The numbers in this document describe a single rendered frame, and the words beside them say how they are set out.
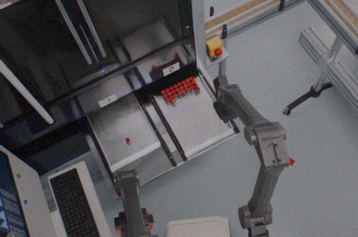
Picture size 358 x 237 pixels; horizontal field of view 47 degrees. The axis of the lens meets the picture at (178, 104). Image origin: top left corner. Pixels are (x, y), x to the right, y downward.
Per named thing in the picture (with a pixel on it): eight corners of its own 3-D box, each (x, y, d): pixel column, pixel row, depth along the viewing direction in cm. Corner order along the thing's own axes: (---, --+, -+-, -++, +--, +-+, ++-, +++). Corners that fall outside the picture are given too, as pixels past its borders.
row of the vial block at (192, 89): (165, 102, 210) (164, 98, 206) (197, 86, 212) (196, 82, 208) (167, 105, 209) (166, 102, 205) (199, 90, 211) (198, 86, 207)
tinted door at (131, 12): (104, 74, 181) (59, -21, 129) (192, 32, 187) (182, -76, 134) (105, 75, 181) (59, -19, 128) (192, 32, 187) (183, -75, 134)
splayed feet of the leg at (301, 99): (279, 109, 298) (282, 101, 286) (337, 79, 305) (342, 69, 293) (286, 118, 295) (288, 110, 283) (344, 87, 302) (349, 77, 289)
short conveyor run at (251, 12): (198, 57, 224) (197, 40, 210) (185, 36, 231) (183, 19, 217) (305, 4, 234) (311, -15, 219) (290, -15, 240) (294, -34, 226)
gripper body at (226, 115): (225, 98, 177) (226, 90, 170) (238, 117, 173) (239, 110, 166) (212, 104, 176) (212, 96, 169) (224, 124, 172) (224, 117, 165)
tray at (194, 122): (154, 98, 212) (153, 95, 208) (199, 76, 215) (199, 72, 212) (184, 155, 197) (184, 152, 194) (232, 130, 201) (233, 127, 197)
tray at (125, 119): (84, 112, 212) (82, 109, 208) (130, 89, 215) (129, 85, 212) (111, 169, 197) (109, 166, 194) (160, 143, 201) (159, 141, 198)
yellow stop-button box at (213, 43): (203, 47, 213) (203, 39, 207) (216, 41, 214) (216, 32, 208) (211, 57, 210) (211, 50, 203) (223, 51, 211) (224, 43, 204)
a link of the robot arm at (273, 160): (263, 163, 114) (298, 157, 116) (248, 125, 123) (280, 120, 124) (243, 233, 148) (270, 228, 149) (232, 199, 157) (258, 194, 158)
